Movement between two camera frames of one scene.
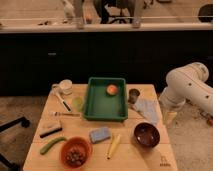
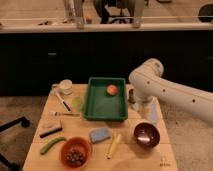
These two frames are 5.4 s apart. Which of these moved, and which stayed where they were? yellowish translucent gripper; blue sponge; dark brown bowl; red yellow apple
Moved: yellowish translucent gripper
Stayed: dark brown bowl; blue sponge; red yellow apple
